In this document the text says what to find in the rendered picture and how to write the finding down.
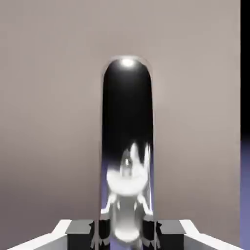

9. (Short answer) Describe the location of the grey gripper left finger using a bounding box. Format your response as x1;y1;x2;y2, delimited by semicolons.
5;219;95;250

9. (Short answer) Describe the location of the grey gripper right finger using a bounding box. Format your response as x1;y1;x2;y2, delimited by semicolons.
156;219;245;250

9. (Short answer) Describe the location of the beige cabinet door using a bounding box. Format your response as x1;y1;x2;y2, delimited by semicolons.
0;0;242;250

